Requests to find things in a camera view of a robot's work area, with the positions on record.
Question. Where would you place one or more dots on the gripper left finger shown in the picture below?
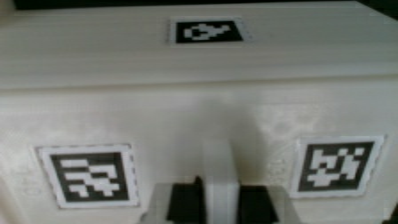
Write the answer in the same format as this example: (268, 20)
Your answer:
(176, 205)

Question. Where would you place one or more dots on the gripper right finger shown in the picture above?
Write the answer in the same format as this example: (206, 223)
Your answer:
(265, 206)

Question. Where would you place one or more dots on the white cabinet door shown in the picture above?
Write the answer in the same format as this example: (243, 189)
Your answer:
(160, 120)
(314, 145)

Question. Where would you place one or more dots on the white cabinet body box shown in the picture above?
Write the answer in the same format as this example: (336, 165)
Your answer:
(199, 43)

